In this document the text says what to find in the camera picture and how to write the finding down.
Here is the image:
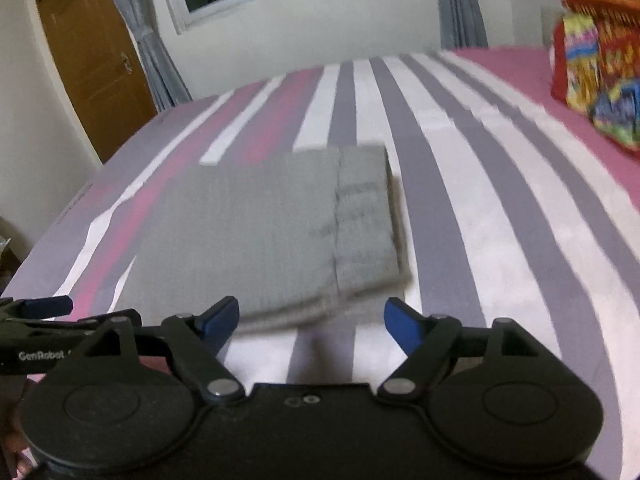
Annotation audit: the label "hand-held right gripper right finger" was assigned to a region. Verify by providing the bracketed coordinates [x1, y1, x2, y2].
[377, 297, 542, 404]

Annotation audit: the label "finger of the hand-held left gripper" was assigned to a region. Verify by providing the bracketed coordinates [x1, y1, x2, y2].
[0, 295, 75, 322]

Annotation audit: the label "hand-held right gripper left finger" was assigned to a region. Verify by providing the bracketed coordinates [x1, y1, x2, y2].
[75, 296, 247, 404]

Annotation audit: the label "brown wooden door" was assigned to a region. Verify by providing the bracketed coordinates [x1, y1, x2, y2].
[31, 0, 160, 163]

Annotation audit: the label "grey pants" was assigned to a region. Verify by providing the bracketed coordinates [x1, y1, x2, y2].
[111, 145, 414, 333]

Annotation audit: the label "person's left hand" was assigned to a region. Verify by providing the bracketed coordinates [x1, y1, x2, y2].
[0, 425, 35, 479]

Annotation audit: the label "colourful printed blanket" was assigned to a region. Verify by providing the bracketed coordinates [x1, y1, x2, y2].
[550, 0, 640, 153]

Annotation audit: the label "grey curtain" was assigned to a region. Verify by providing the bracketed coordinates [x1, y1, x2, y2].
[97, 0, 193, 111]
[434, 0, 490, 51]

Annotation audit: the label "striped pink grey bed sheet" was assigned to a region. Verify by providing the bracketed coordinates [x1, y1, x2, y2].
[0, 46, 640, 480]

